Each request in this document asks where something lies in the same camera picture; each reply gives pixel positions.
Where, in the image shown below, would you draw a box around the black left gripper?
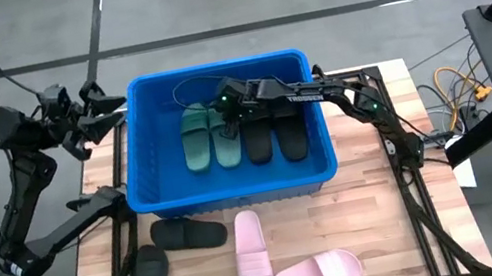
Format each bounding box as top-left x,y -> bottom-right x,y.
33,72 -> 137,168

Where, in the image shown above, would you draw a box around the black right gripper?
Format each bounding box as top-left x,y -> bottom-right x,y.
207,68 -> 285,145

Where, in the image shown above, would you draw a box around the green foam slide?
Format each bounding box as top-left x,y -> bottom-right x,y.
205,103 -> 247,171
176,101 -> 220,176

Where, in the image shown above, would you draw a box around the pink foam slide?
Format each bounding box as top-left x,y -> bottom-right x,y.
227,206 -> 274,276
270,244 -> 365,276

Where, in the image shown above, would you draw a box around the blue plastic bin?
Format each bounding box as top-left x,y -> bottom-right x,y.
106,43 -> 344,228

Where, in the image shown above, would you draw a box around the white paper sheet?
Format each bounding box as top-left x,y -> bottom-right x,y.
443,132 -> 479,193

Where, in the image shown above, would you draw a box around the black flat panel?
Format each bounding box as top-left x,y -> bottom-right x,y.
438,108 -> 492,170

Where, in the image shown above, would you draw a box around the black aluminium frame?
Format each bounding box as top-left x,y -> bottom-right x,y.
37,108 -> 160,276
308,39 -> 492,276

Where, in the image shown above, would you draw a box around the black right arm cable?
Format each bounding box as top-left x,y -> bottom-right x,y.
169,71 -> 232,117

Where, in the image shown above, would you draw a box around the orange cable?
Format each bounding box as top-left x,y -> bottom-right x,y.
431,58 -> 492,134

